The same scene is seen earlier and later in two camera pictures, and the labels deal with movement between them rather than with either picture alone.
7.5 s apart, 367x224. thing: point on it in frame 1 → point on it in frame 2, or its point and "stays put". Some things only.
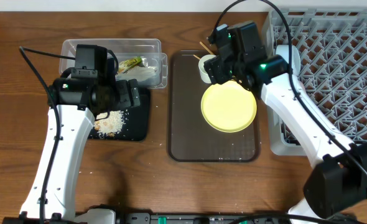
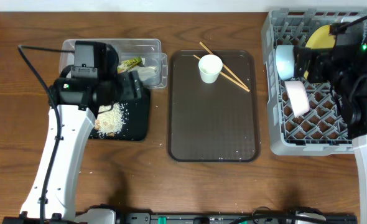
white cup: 204,74 stays put
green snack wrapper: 127,64 stays put
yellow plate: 229,107 → 321,38
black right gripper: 216,72 → 303,62
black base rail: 135,218 stays put
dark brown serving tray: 190,139 stays put
